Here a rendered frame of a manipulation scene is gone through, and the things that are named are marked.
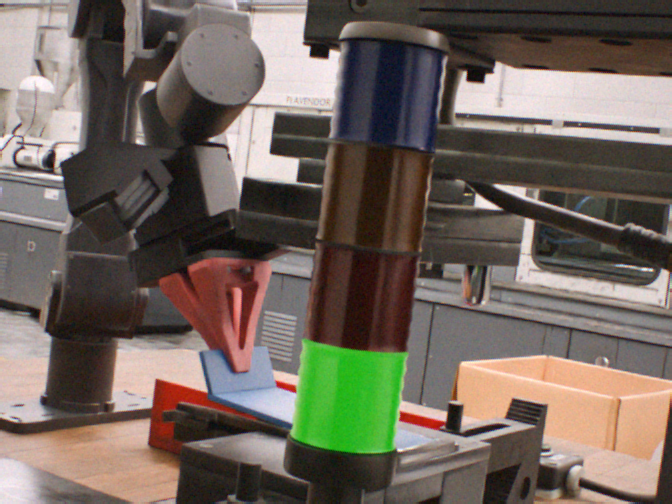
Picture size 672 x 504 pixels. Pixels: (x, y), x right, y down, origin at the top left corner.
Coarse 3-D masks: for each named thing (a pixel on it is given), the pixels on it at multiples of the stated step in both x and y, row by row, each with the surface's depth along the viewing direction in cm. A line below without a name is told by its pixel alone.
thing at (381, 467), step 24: (360, 24) 38; (384, 24) 37; (432, 48) 38; (288, 456) 39; (312, 456) 38; (336, 456) 38; (360, 456) 38; (384, 456) 39; (312, 480) 38; (336, 480) 38; (360, 480) 38; (384, 480) 39
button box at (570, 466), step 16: (544, 464) 97; (560, 464) 97; (576, 464) 100; (544, 480) 97; (560, 480) 97; (576, 480) 98; (592, 480) 98; (544, 496) 97; (560, 496) 98; (624, 496) 97; (640, 496) 98
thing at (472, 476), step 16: (480, 464) 74; (192, 480) 63; (208, 480) 63; (224, 480) 62; (416, 480) 67; (432, 480) 69; (448, 480) 70; (464, 480) 72; (480, 480) 74; (192, 496) 63; (208, 496) 63; (224, 496) 62; (272, 496) 60; (288, 496) 60; (368, 496) 62; (384, 496) 64; (400, 496) 65; (416, 496) 67; (432, 496) 69; (448, 496) 71; (464, 496) 73; (480, 496) 75
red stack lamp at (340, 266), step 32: (320, 256) 39; (352, 256) 38; (384, 256) 38; (416, 256) 39; (320, 288) 39; (352, 288) 38; (384, 288) 38; (416, 288) 39; (320, 320) 38; (352, 320) 38; (384, 320) 38; (384, 352) 38
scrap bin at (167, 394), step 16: (160, 384) 97; (176, 384) 96; (288, 384) 103; (160, 400) 97; (176, 400) 96; (192, 400) 95; (208, 400) 94; (160, 416) 97; (400, 416) 97; (416, 416) 96; (160, 432) 97; (160, 448) 96; (176, 448) 96
